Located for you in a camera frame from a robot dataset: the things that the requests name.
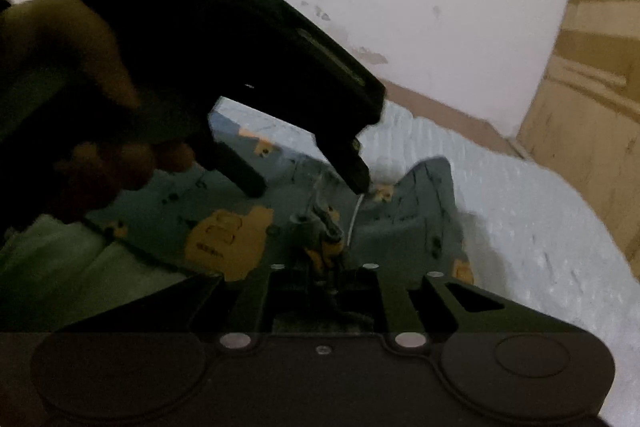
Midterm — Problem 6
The blue patterned child pant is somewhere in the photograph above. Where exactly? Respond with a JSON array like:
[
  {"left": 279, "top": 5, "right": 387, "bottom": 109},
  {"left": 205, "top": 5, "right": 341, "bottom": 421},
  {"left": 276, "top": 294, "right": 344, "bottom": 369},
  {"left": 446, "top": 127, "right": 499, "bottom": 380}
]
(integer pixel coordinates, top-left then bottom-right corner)
[{"left": 86, "top": 114, "right": 474, "bottom": 284}]

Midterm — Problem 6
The operator left hand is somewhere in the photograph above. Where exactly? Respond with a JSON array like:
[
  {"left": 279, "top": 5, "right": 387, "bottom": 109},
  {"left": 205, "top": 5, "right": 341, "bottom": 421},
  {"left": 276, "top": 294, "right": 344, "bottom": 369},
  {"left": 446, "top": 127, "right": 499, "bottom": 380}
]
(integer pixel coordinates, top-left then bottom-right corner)
[{"left": 1, "top": 0, "right": 194, "bottom": 231}]

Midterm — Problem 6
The light blue textured bedspread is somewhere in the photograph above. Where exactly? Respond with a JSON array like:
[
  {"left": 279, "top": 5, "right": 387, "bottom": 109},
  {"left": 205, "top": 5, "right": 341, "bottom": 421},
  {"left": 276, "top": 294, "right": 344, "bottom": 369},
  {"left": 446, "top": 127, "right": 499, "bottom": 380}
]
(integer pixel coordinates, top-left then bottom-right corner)
[{"left": 0, "top": 95, "right": 640, "bottom": 427}]

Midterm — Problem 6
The plywood wardrobe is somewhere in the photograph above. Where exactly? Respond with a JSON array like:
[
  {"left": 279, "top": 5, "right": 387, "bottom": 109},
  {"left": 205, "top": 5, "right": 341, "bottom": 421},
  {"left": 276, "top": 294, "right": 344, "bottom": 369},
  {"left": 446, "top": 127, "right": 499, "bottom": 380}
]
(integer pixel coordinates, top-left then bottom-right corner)
[{"left": 518, "top": 0, "right": 639, "bottom": 273}]

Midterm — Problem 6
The brown wooden bed frame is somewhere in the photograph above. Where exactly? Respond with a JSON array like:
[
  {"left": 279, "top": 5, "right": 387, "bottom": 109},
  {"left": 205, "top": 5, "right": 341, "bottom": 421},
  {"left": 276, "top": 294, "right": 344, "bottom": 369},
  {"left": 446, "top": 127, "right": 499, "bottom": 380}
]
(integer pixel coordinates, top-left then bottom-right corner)
[{"left": 380, "top": 78, "right": 524, "bottom": 159}]

